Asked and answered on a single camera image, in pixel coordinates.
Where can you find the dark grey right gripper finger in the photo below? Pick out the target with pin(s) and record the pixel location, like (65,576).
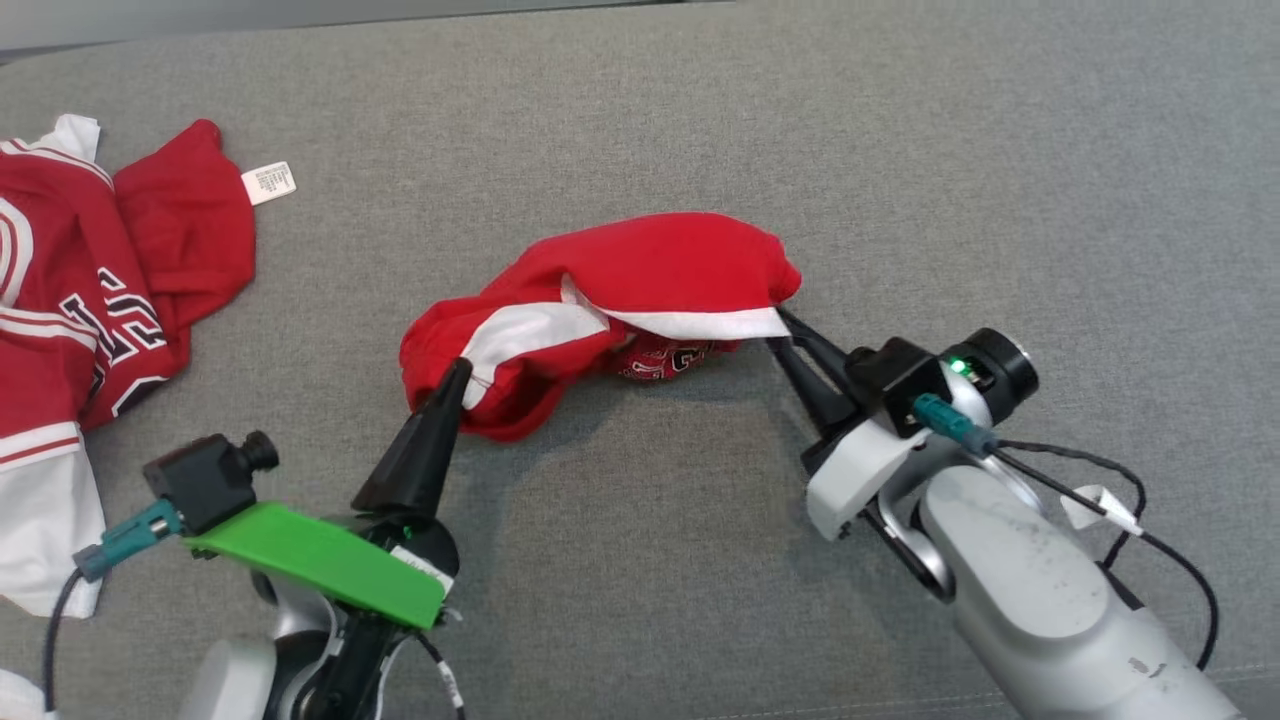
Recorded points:
(815,400)
(820,350)

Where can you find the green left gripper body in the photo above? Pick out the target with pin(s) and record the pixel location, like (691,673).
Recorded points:
(320,562)

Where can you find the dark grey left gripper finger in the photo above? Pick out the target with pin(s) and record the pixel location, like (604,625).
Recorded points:
(440,470)
(395,470)

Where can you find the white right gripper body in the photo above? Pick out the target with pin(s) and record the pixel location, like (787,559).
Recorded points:
(860,470)

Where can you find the red white shorts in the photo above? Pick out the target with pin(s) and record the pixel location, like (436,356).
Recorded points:
(650,260)

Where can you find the red white jersey shirt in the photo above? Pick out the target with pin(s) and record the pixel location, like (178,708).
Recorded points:
(60,300)

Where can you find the white crumpled cloth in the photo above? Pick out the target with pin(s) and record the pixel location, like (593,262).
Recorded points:
(20,700)

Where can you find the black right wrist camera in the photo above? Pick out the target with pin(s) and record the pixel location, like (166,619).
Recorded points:
(895,385)

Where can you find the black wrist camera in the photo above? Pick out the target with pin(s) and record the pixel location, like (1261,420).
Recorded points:
(205,480)
(895,385)

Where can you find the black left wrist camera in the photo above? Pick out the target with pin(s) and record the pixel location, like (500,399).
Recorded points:
(205,480)

